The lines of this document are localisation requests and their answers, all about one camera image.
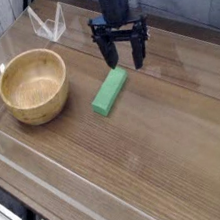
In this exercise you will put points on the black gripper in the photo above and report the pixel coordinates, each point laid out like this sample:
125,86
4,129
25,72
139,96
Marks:
117,23

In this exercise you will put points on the green rectangular block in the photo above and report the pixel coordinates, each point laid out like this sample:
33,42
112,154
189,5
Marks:
109,90

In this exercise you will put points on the wooden bowl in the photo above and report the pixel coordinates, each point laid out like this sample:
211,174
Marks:
34,86

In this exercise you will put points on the clear acrylic corner bracket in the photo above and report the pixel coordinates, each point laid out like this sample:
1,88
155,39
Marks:
50,29

